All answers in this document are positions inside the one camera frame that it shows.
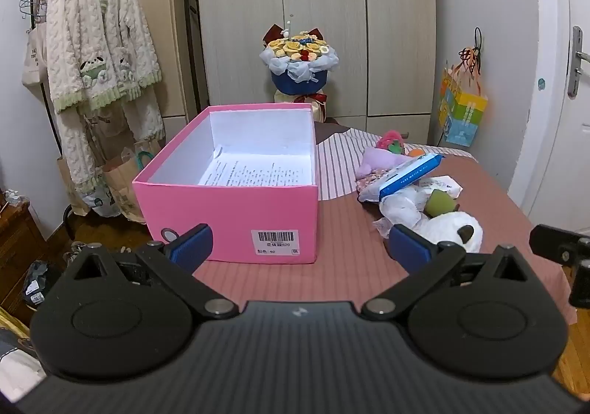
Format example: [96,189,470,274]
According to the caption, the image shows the beige wardrobe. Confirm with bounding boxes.
[108,0,438,145]

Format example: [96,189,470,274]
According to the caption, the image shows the pink floral cloth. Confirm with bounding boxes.
[356,167,392,193]

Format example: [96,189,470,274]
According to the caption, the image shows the printed paper sheet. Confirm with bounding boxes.
[198,145,310,186]

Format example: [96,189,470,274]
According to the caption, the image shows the pair of shoes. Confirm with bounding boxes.
[65,241,132,265]

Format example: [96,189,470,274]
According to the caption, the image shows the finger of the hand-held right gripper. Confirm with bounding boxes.
[529,224,590,310]

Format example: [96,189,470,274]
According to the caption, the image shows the white door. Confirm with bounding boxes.
[507,0,590,235]

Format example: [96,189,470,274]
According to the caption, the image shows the brown paper bag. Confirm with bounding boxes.
[101,146,146,225]

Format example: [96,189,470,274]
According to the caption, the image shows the small white packet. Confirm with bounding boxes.
[417,174,463,200]

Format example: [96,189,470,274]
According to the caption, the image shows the white panda plush toy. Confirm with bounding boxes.
[415,210,484,254]

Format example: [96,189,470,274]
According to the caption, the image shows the metal door handle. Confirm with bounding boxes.
[568,25,590,99]

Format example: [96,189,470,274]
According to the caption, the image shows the purple plush toy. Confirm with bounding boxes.
[355,147,406,179]

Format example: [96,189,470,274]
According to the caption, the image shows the cream tote bag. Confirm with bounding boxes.
[21,22,51,85]

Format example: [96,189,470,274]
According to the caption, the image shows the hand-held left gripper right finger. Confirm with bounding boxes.
[361,225,531,320]

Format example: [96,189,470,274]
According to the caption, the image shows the fluffy white pajama pants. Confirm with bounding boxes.
[55,89,166,191]

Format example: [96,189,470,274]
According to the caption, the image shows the dark bag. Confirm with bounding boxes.
[23,259,63,306]

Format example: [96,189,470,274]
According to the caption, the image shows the white blue tissue packet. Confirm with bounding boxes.
[360,153,444,203]

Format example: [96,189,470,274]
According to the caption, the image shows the pink green plush toy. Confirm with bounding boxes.
[375,130,409,154]

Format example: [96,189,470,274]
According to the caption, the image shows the pink cardboard box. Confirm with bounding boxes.
[132,103,320,265]

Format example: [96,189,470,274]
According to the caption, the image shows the pink striped bed sheet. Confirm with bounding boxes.
[191,119,579,327]

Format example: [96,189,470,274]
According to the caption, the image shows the teal shopping bag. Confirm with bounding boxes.
[133,139,162,175]

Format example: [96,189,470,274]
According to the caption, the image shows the white crumpled cloth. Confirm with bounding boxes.
[373,188,431,239]

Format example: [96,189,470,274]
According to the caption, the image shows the cream round box red ribbon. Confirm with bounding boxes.
[275,89,329,122]

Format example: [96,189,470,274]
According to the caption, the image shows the colourful gift bag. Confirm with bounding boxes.
[437,27,488,147]

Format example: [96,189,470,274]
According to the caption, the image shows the yellow flower bouquet blue wrap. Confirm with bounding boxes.
[259,15,339,96]

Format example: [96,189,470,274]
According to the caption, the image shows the fluffy white green pajama jacket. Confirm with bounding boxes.
[45,0,163,115]

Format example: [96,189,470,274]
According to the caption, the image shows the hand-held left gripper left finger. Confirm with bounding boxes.
[69,223,238,320]

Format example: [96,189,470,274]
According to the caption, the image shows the white plastic bag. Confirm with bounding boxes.
[85,186,121,217]

